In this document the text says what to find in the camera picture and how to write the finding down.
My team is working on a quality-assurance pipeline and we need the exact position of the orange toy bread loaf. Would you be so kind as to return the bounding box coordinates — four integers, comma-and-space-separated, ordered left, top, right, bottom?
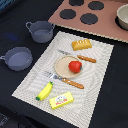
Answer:
72, 39, 92, 51

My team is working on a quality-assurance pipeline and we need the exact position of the blue-grey saucepan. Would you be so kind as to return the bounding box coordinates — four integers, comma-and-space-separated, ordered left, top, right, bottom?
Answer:
0, 47, 33, 71

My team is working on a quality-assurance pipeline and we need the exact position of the blue-grey two-handled pot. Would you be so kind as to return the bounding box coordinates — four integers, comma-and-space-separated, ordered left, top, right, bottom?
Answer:
26, 21, 55, 43

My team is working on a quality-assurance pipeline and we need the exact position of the pink toy stove top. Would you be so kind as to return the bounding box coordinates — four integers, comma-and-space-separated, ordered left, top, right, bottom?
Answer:
49, 0, 128, 43

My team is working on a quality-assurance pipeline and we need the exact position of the white woven placemat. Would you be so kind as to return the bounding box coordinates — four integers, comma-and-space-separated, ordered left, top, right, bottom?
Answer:
12, 31, 113, 128

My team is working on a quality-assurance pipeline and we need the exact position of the toy knife wooden handle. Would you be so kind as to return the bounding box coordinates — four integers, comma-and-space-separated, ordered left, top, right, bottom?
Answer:
57, 49, 96, 63

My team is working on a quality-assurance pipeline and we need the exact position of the yellow toy banana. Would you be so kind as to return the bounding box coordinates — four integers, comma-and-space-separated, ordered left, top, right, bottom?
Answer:
36, 82, 53, 101

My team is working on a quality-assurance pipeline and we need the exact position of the white bowl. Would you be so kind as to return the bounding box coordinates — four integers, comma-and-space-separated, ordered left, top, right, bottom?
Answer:
117, 4, 128, 30

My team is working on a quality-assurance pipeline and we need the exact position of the toy fork wooden handle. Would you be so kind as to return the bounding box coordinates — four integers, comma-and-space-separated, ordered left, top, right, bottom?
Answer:
44, 71, 84, 89

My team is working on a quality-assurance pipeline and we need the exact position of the red toy tomato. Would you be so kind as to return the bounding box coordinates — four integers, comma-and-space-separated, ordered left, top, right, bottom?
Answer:
68, 61, 82, 73

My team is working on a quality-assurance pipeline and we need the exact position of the round wooden plate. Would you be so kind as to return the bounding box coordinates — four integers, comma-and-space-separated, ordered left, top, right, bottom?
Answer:
54, 55, 82, 78

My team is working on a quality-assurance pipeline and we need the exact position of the yellow toy butter box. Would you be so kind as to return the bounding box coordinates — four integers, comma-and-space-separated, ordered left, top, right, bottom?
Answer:
49, 92, 74, 109

